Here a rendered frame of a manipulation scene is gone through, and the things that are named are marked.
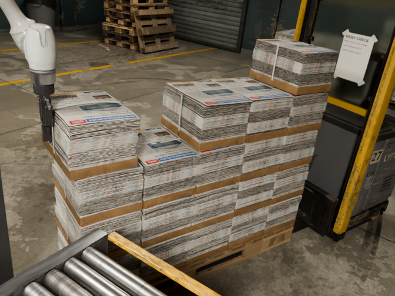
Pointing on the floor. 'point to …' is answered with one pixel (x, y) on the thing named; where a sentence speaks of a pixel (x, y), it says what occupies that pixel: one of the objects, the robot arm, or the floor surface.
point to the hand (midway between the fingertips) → (46, 132)
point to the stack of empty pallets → (127, 22)
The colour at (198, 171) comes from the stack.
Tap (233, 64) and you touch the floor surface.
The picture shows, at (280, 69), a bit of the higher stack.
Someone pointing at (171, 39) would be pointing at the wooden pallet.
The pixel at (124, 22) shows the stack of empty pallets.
